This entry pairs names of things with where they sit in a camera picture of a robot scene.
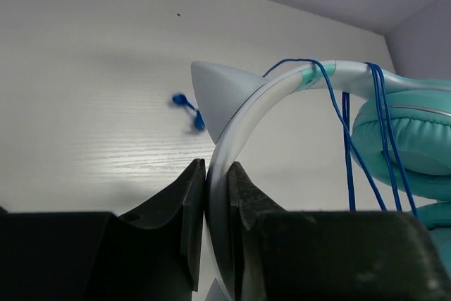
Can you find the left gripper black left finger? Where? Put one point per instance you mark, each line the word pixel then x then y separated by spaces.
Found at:
pixel 151 252

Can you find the teal white headphones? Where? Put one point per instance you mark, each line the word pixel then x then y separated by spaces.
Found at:
pixel 327 136

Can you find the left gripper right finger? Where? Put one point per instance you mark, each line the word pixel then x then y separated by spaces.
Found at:
pixel 328 255

